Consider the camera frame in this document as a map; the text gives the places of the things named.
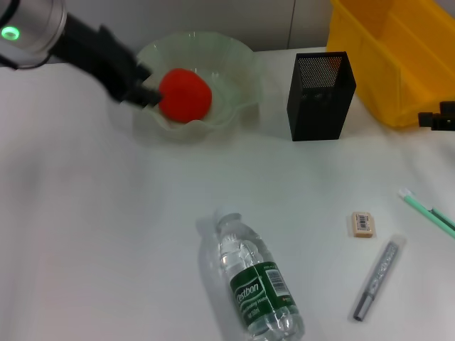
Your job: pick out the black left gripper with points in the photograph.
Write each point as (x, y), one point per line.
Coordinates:
(96, 60)

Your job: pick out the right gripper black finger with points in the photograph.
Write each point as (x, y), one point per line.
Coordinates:
(437, 122)
(448, 107)

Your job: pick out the orange-red round fruit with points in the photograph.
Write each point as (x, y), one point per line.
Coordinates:
(185, 96)

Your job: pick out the clear water bottle green label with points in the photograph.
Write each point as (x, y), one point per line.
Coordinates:
(256, 284)

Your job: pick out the green pen white tip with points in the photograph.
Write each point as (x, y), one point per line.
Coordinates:
(417, 204)

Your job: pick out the pale green glass fruit bowl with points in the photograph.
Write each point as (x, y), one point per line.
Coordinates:
(231, 71)

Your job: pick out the black mesh pen holder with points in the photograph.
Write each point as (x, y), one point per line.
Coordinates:
(313, 117)

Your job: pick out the beige eraser with barcode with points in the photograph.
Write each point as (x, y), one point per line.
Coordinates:
(362, 224)

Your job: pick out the grey pen in clear sleeve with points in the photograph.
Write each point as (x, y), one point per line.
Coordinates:
(380, 277)

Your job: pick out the yellow plastic bin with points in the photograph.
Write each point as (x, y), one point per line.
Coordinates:
(409, 89)

